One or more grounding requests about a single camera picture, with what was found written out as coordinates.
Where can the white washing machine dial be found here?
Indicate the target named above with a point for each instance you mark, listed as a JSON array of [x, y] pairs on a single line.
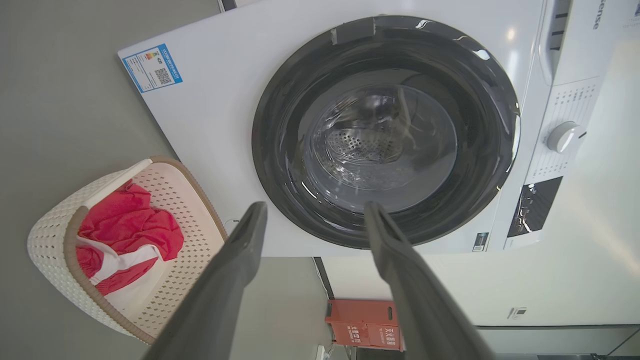
[[564, 136]]

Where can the white front-load washing machine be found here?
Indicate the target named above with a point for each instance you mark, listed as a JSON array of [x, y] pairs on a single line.
[[215, 130]]

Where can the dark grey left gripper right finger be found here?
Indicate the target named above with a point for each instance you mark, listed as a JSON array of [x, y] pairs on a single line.
[[425, 305]]

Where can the black round washing machine door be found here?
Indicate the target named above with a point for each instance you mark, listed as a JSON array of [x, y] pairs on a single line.
[[385, 131]]

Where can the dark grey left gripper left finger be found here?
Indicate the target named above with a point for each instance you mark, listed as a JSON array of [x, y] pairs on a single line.
[[220, 295]]

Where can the red and white garment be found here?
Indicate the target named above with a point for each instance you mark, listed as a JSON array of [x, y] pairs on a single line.
[[125, 235]]

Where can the blue energy label sticker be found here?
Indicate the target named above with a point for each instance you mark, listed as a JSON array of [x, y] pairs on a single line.
[[152, 68]]

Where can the white perforated laundry basket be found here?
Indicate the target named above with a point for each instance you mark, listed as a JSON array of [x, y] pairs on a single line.
[[175, 235]]

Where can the small black sticker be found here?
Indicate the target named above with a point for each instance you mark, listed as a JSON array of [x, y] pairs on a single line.
[[480, 241]]

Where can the red fire extinguisher box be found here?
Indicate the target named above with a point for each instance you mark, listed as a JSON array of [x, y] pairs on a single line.
[[364, 325]]

